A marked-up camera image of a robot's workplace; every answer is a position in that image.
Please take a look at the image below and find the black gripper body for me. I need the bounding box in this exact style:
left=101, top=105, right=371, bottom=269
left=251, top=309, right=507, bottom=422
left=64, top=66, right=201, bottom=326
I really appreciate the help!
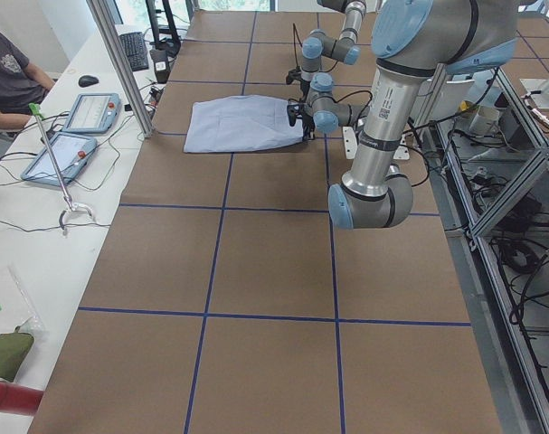
left=285, top=66, right=315, bottom=87
left=286, top=101, right=315, bottom=131

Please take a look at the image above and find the blue striped button-up shirt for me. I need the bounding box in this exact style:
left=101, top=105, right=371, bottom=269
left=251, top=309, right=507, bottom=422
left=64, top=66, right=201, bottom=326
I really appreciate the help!
left=184, top=95, right=303, bottom=154

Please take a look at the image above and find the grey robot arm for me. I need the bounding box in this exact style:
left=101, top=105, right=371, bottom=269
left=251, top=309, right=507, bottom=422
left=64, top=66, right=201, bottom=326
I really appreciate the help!
left=287, top=1, right=520, bottom=229
left=285, top=0, right=368, bottom=93

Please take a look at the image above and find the black keyboard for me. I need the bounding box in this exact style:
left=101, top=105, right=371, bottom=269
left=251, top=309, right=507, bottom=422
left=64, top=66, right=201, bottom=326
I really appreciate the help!
left=118, top=32, right=149, bottom=71

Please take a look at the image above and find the far blue teach pendant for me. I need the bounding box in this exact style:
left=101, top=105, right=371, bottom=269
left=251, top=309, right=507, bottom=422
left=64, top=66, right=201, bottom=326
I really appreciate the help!
left=62, top=93, right=120, bottom=134

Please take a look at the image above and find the blue teach pendant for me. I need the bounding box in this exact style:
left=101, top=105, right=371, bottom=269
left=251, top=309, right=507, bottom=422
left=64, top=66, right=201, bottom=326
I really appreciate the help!
left=62, top=93, right=120, bottom=134
left=21, top=133, right=97, bottom=186

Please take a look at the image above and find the black computer mouse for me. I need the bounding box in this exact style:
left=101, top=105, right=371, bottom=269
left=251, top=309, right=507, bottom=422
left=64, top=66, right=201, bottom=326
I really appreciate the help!
left=78, top=74, right=99, bottom=89

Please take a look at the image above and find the near blue teach pendant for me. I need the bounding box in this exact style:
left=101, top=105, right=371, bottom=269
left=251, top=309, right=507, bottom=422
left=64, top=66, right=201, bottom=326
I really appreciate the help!
left=21, top=133, right=97, bottom=186

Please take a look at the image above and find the reacher grabber stick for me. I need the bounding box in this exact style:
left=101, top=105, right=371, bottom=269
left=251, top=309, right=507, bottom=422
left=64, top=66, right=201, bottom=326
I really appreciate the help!
left=29, top=103, right=95, bottom=236

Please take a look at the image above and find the seated person grey shirt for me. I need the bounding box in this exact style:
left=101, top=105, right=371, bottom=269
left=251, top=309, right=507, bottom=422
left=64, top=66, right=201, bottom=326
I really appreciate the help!
left=0, top=33, right=55, bottom=130

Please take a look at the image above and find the white plastic bag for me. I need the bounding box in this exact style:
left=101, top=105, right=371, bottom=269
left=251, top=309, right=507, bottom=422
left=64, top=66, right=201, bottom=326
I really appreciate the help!
left=0, top=265, right=48, bottom=359

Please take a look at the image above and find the olive green pouch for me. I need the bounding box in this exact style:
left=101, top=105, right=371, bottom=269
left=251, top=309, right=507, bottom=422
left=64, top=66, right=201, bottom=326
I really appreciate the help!
left=0, top=331, right=34, bottom=382

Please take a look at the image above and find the red fire extinguisher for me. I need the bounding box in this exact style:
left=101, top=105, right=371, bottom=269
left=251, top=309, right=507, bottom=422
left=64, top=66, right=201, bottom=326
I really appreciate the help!
left=0, top=381, right=44, bottom=416

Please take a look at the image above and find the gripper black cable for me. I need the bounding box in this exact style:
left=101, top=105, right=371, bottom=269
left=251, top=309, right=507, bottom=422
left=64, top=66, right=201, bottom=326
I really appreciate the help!
left=327, top=88, right=460, bottom=137
left=291, top=23, right=302, bottom=73

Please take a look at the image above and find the aluminium frame post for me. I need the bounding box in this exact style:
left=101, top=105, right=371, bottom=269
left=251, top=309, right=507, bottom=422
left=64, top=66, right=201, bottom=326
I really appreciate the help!
left=86, top=0, right=154, bottom=138

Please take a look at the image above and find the floor cable bundle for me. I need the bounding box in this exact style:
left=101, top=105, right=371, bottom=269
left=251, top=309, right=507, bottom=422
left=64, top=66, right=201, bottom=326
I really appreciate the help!
left=486, top=234, right=549, bottom=326

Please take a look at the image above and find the aluminium frame rail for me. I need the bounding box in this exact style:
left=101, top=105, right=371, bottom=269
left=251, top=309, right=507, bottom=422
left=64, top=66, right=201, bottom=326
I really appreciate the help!
left=427, top=58, right=549, bottom=433

